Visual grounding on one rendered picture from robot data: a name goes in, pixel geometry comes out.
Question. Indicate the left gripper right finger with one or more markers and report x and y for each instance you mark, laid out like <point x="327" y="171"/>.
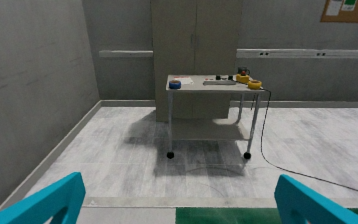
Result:
<point x="297" y="204"/>

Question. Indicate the dark green flat mat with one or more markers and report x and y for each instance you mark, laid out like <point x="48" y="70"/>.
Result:
<point x="221" y="215"/>

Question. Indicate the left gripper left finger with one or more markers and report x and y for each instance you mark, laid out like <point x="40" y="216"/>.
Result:
<point x="61" y="201"/>

